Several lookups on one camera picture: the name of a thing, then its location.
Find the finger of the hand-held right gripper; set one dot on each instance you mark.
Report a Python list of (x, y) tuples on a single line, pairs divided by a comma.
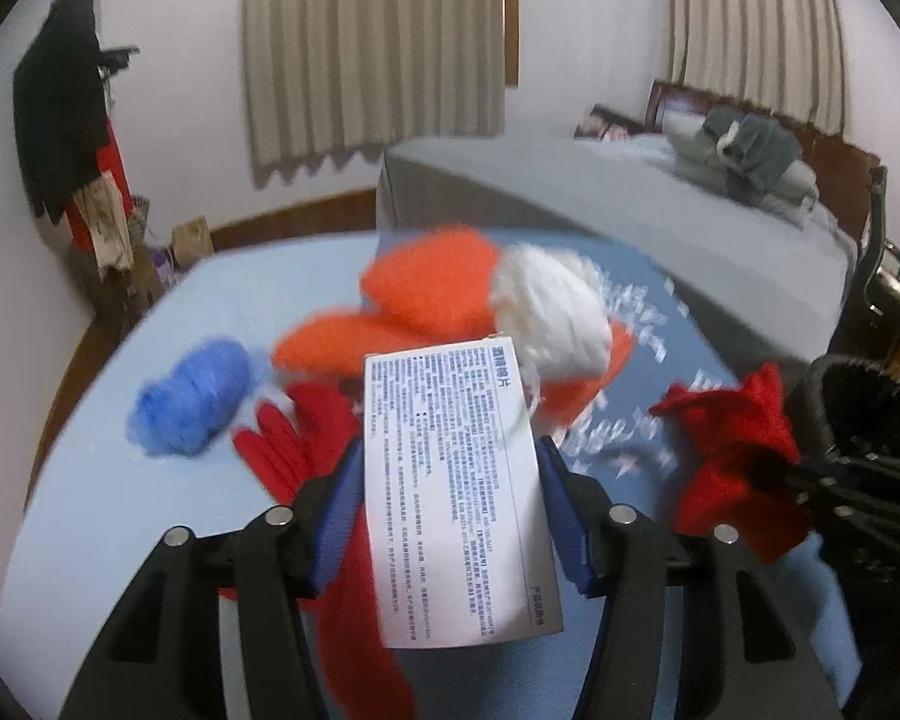
[(840, 495)]

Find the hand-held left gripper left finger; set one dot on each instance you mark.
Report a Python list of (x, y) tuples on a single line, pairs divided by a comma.
[(341, 510)]

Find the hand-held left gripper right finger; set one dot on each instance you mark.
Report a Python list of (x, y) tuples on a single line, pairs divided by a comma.
[(566, 525)]

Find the black trash bin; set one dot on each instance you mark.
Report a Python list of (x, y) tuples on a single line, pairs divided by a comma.
[(870, 420)]

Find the white printed cardboard box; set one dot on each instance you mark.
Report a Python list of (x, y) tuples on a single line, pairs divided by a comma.
[(450, 495)]

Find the red knit cloth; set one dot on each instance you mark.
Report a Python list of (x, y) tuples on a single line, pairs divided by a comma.
[(727, 450)]

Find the white fluffy cloth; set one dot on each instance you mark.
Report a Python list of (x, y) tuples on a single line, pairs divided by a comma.
[(555, 315)]

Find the red knit glove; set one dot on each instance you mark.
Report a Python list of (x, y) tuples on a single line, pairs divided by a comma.
[(292, 442)]

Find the blue printed tablecloth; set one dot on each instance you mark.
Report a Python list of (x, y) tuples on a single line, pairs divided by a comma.
[(157, 502)]

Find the blue fluffy cloth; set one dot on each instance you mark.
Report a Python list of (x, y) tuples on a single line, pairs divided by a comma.
[(187, 390)]

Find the black chair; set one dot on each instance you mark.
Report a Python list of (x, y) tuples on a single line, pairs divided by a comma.
[(877, 240)]

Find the purple bottle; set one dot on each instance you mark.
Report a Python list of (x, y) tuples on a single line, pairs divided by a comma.
[(163, 268)]

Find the brown paper bag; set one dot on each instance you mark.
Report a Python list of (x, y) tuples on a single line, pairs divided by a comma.
[(193, 240)]

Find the grey pillow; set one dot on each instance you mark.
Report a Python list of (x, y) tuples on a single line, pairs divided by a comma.
[(795, 180)]

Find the brown wooden headboard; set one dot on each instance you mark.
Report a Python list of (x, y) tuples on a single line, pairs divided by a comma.
[(840, 157)]

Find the grey bed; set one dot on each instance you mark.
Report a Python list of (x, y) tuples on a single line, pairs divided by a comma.
[(570, 187)]

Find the woven basket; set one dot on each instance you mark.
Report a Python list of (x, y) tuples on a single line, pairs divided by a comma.
[(141, 217)]

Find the dark grey folded clothes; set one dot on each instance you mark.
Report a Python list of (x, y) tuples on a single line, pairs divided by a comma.
[(765, 142)]

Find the beige printed tote bag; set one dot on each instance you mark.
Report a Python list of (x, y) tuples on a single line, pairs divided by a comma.
[(105, 225)]

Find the dark patterned cushion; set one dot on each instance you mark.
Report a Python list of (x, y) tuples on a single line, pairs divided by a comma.
[(600, 126)]

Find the red garment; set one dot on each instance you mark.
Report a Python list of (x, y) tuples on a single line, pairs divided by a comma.
[(112, 157)]

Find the wide beige striped curtain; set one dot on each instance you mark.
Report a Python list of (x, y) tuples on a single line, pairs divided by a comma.
[(375, 52)]

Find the narrow beige striped curtain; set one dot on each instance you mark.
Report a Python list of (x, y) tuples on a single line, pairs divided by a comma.
[(757, 30)]

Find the black coat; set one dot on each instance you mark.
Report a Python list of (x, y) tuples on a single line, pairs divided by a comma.
[(60, 105)]

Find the black wall bracket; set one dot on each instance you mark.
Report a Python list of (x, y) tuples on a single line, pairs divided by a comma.
[(120, 56)]

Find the wooden window frame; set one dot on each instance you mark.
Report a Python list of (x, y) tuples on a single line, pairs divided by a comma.
[(510, 15)]

